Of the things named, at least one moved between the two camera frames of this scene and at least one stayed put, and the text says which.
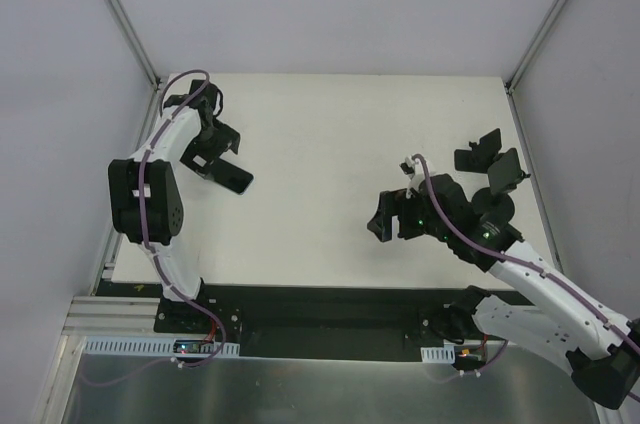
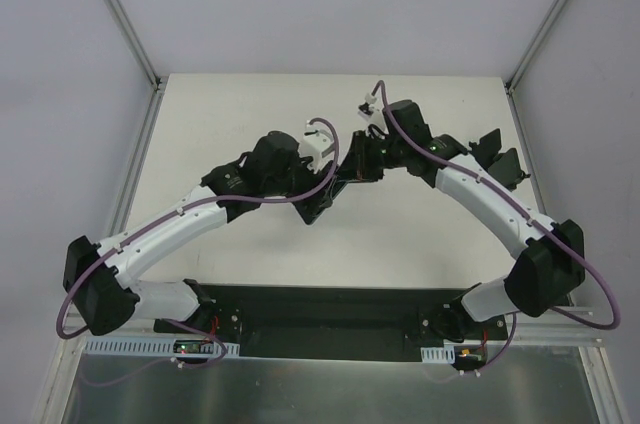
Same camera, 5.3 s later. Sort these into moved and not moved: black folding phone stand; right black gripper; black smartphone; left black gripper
Moved: black smartphone; left black gripper; right black gripper
Not moved: black folding phone stand
